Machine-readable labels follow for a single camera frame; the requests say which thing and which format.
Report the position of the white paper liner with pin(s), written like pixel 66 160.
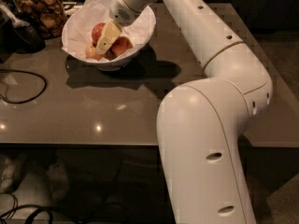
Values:
pixel 78 25

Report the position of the black appliance with white handle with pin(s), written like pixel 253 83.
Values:
pixel 24 38

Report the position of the red apple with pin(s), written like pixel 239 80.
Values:
pixel 121 45
pixel 90 52
pixel 97 31

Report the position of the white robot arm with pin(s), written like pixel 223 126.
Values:
pixel 199 122

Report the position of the white shoe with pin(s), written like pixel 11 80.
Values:
pixel 12 174
pixel 58 179

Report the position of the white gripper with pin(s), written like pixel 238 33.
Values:
pixel 122 9

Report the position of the white shoe left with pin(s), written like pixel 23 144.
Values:
pixel 12 174

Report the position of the glass jar of chips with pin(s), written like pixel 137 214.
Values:
pixel 47 15

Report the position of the white shoe right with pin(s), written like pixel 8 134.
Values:
pixel 58 179

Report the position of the white bowl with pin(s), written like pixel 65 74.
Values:
pixel 143 38

